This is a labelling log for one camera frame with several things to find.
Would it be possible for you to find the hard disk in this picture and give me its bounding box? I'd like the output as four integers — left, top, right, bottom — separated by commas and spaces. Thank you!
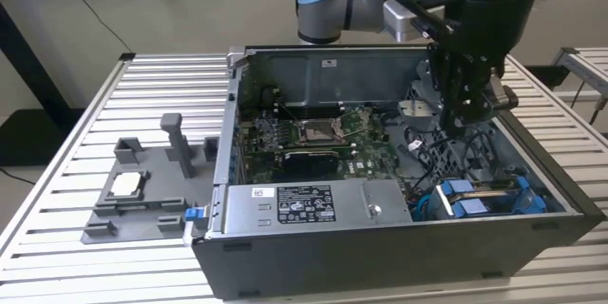
425, 174, 548, 220

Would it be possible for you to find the metal disk bay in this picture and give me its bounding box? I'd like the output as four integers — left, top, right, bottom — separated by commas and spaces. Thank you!
384, 60, 504, 191

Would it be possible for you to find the metal slat side table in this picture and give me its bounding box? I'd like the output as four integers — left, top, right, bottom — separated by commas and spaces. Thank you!
552, 46, 608, 100

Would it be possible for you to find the metal socket cover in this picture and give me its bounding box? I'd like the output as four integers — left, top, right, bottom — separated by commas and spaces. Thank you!
335, 110, 375, 137

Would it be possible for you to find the green motherboard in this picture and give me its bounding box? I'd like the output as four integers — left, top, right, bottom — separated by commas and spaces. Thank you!
236, 103, 415, 191

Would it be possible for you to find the CPU socket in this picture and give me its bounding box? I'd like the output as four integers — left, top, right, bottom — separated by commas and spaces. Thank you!
296, 118, 341, 143

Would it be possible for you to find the thin metal locking lever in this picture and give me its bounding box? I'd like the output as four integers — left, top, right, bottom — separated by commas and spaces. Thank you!
277, 100, 305, 124

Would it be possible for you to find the silver power supply unit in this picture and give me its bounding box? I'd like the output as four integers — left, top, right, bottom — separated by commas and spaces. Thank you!
227, 179, 413, 236

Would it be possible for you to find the dark grey PC case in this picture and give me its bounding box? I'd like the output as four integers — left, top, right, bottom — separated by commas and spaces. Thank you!
191, 43, 599, 300

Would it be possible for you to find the silver CPU chip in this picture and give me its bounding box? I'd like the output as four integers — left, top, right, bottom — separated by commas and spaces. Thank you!
109, 172, 144, 197

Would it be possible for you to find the grey parts rack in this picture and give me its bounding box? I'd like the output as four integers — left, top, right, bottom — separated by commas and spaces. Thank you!
81, 112, 220, 247

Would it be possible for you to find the black desk leg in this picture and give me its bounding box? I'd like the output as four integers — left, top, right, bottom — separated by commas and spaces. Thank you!
0, 1, 81, 141

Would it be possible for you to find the silver camera mount bracket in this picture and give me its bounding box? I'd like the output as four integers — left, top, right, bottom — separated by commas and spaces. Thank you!
381, 0, 428, 43

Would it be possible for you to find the black disk wire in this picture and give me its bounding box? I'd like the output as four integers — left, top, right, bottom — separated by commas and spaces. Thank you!
463, 127, 507, 186

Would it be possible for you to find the black wire with white plug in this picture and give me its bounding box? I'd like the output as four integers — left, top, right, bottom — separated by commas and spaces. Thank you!
401, 128, 424, 152

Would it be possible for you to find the blue disk wire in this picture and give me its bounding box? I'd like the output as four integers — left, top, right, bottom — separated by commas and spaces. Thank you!
412, 193, 431, 222

